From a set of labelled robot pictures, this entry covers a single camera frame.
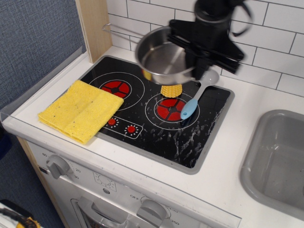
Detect grey left oven knob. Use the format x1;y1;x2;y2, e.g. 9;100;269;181
46;155;70;180

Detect black toy stove top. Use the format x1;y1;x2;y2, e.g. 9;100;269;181
81;56;234;174

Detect grey oven knob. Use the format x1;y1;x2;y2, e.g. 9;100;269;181
136;199;168;228
46;155;70;180

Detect yellow folded cloth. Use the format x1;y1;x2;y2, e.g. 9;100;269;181
38;80;124;144

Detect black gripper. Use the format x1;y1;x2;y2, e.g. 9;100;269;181
168;13;244;80

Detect grey spoon blue handle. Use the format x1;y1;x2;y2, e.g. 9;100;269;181
180;70;219;120

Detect yellow toy corn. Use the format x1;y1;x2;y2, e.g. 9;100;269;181
161;84;182;98

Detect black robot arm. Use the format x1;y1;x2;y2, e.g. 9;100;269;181
168;0;245;80

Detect grey right oven knob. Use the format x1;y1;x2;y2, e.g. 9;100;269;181
136;199;168;228

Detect stainless steel pot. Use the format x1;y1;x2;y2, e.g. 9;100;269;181
102;23;202;86

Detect yellow object bottom left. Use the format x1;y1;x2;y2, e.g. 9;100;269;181
16;217;41;228

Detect wooden side post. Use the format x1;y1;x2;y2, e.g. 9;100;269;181
76;0;112;64

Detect grey sink basin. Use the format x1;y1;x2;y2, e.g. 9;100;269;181
240;110;304;220

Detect white toy oven front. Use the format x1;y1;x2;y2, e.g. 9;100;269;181
26;141;228;228

